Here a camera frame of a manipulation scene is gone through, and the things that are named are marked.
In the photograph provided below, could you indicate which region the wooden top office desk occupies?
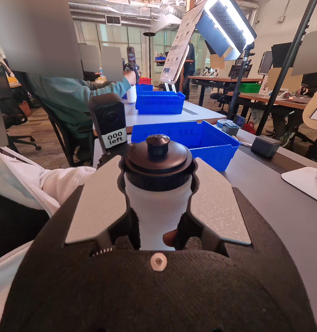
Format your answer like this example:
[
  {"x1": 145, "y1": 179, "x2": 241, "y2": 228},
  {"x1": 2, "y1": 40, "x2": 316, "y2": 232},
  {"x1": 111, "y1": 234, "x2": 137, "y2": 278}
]
[{"x1": 188, "y1": 75, "x2": 264, "y2": 100}]

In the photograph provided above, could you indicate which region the instruction sign on white stand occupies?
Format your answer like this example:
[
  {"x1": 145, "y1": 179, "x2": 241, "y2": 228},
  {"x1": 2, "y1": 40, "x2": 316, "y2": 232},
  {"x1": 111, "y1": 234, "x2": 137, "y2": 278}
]
[{"x1": 281, "y1": 83, "x2": 317, "y2": 205}]

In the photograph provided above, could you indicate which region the wooden workshop desk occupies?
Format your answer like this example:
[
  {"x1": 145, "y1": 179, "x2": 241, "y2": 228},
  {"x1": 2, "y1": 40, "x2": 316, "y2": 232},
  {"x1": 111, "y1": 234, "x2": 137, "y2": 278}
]
[{"x1": 227, "y1": 92, "x2": 312, "y2": 110}]

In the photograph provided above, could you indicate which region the black tripod stand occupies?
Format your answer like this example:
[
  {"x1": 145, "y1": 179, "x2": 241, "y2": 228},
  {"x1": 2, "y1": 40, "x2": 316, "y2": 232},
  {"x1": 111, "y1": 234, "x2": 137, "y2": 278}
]
[{"x1": 256, "y1": 0, "x2": 317, "y2": 136}]

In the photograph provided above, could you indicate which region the white panel studio light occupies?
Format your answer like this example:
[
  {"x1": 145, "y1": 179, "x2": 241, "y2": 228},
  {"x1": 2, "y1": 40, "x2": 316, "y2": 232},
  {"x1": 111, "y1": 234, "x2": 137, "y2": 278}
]
[{"x1": 195, "y1": 0, "x2": 257, "y2": 61}]

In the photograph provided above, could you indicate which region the dark grey box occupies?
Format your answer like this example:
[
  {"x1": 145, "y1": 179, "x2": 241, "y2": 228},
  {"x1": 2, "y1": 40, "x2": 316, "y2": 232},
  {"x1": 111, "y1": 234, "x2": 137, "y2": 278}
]
[{"x1": 251, "y1": 135, "x2": 282, "y2": 158}]

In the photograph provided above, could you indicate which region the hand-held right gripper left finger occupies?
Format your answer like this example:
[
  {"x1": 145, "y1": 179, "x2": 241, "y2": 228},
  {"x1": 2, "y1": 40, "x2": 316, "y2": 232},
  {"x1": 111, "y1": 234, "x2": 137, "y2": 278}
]
[{"x1": 65, "y1": 155, "x2": 132, "y2": 250}]

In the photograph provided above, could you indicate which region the person's right hand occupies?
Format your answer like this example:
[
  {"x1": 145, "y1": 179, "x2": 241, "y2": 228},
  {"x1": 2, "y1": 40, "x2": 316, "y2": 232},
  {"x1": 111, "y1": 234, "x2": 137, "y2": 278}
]
[{"x1": 163, "y1": 229, "x2": 178, "y2": 247}]

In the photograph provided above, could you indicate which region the dark battery charger case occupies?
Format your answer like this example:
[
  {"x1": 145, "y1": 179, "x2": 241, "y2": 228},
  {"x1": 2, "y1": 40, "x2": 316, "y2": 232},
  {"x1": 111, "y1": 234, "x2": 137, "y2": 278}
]
[{"x1": 222, "y1": 122, "x2": 240, "y2": 136}]

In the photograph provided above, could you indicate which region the green plastic bin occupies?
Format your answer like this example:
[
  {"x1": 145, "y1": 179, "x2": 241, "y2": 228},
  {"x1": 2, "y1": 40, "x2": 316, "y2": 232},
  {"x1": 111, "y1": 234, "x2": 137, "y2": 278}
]
[{"x1": 239, "y1": 83, "x2": 261, "y2": 93}]

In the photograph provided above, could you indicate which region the dark cloth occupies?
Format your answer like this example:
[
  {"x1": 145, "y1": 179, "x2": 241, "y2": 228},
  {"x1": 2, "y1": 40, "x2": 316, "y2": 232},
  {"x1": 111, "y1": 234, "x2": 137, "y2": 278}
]
[{"x1": 0, "y1": 191, "x2": 50, "y2": 261}]

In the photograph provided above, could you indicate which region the black light stand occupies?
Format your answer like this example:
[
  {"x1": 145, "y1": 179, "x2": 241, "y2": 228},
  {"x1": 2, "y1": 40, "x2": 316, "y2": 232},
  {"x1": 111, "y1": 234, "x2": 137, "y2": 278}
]
[{"x1": 227, "y1": 43, "x2": 255, "y2": 122}]

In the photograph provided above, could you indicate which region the black ribbed bottle lid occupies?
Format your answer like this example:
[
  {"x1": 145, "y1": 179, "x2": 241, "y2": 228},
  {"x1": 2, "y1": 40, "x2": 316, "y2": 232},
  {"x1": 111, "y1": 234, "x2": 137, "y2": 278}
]
[{"x1": 122, "y1": 134, "x2": 194, "y2": 192}]

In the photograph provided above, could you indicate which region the black office chair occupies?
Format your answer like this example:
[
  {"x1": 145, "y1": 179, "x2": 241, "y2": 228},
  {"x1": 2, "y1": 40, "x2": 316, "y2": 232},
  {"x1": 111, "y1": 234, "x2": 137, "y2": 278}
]
[
  {"x1": 210, "y1": 92, "x2": 233, "y2": 109},
  {"x1": 0, "y1": 66, "x2": 42, "y2": 154}
]

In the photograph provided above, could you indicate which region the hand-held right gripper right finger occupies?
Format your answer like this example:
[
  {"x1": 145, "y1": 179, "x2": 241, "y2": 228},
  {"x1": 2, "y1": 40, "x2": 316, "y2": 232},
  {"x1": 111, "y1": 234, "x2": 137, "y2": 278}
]
[{"x1": 187, "y1": 157, "x2": 252, "y2": 250}]

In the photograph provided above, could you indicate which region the white document stand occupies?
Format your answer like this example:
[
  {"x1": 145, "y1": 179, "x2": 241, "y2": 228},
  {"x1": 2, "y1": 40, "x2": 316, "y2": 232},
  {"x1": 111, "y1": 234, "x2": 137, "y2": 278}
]
[{"x1": 160, "y1": 4, "x2": 204, "y2": 92}]

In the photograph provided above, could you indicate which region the black computer monitor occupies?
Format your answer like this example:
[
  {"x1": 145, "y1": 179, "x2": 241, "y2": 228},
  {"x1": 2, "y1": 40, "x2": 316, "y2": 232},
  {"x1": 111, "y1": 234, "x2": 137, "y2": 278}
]
[{"x1": 271, "y1": 42, "x2": 301, "y2": 68}]

